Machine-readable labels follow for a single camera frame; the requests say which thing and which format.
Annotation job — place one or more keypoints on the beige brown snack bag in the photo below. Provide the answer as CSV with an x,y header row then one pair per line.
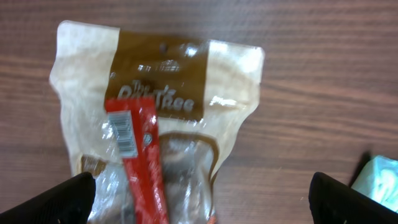
x,y
203,91

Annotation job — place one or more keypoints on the teal tissue pack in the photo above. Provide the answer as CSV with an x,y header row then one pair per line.
x,y
378,181

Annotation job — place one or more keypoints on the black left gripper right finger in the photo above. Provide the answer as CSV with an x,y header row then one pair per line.
x,y
332,202

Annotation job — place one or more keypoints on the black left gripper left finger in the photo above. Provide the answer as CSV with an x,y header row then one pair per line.
x,y
69,202

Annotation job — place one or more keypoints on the red snack stick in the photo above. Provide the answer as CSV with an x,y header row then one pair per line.
x,y
134,123

